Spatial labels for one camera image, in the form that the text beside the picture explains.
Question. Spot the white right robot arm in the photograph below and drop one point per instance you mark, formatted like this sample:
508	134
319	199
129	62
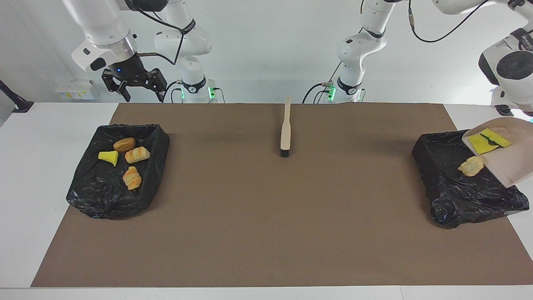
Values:
104	29

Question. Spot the pale croissant half piece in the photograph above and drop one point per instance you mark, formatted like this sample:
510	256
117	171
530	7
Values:
137	155
132	178

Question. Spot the brown oval bread roll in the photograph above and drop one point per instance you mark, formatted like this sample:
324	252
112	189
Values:
124	145

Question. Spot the brown table mat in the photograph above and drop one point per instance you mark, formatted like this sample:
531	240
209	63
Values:
266	250

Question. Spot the beige plastic dustpan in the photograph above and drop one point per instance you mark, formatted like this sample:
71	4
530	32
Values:
514	166

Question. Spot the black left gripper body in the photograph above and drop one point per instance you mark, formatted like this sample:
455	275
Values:
528	113

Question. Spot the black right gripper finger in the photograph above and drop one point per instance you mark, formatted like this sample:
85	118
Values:
160	85
118	89

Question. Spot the green and yellow sponge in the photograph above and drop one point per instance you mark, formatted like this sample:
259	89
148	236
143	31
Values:
499	139

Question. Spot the bin with black bag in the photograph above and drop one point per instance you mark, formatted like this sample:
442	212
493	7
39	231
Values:
104	196
458	196

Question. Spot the beige hand brush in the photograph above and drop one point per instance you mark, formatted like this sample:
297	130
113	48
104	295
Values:
285	129

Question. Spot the small yellow sponge piece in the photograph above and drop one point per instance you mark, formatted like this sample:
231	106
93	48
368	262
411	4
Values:
109	156

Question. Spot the black camera stand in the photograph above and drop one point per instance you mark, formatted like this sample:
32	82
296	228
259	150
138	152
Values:
21	105
504	111

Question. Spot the notched yellow sponge piece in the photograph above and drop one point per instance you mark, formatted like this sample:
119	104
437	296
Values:
479	146

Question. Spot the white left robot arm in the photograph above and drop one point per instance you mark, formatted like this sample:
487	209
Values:
512	62

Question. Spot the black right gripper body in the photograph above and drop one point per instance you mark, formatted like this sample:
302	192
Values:
131	73

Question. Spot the orange striped toy croissant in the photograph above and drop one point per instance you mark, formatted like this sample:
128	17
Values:
471	166

